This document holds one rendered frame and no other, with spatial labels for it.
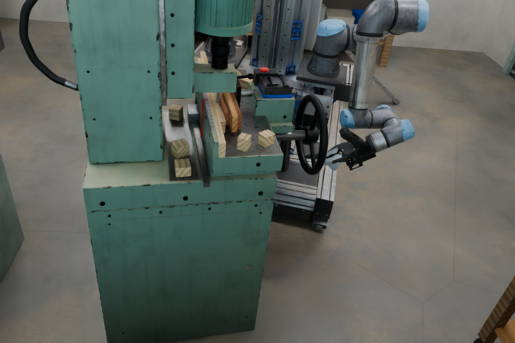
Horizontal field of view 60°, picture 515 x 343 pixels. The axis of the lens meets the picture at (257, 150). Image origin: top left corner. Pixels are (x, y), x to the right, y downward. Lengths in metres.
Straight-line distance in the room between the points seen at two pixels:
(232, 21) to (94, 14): 0.35
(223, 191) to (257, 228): 0.21
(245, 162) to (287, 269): 0.99
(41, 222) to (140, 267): 1.01
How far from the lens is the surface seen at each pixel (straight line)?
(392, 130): 1.69
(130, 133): 1.36
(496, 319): 2.06
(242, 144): 1.29
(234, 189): 1.38
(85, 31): 1.23
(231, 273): 1.65
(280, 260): 2.22
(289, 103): 1.49
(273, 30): 2.16
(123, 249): 1.51
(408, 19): 1.67
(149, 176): 1.36
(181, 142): 1.43
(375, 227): 2.53
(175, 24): 1.26
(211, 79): 1.37
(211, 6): 1.25
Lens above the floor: 1.63
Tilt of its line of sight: 34 degrees down
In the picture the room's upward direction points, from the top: 7 degrees clockwise
